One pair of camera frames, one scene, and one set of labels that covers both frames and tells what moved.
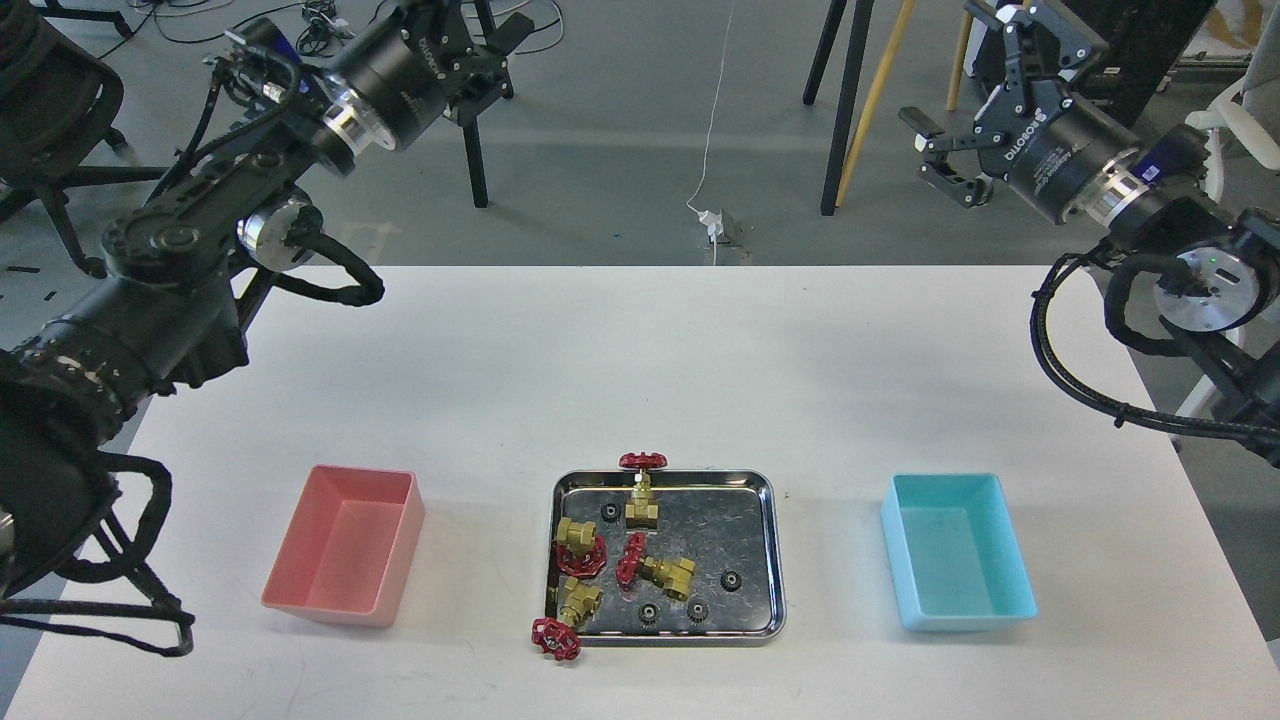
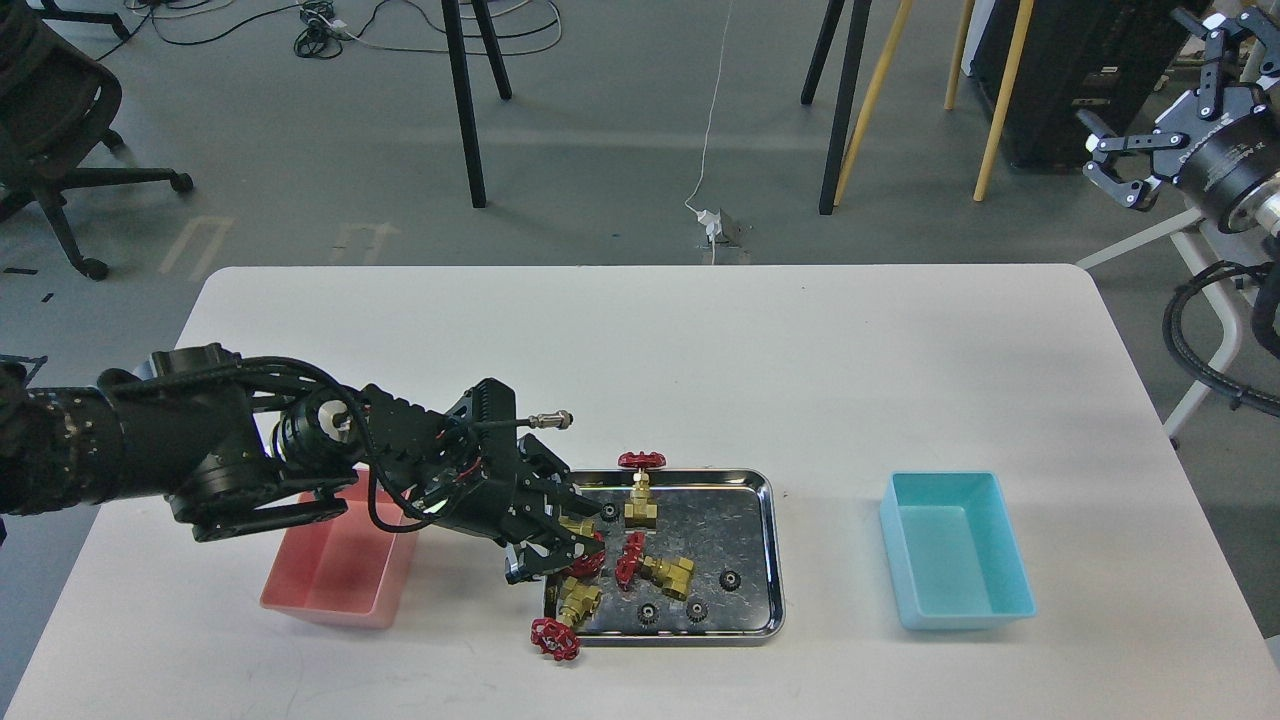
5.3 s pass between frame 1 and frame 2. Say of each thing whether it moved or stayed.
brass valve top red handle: stayed
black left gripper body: moved
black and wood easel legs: stayed
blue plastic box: stayed
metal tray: stayed
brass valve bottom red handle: stayed
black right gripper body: moved
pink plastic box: stayed
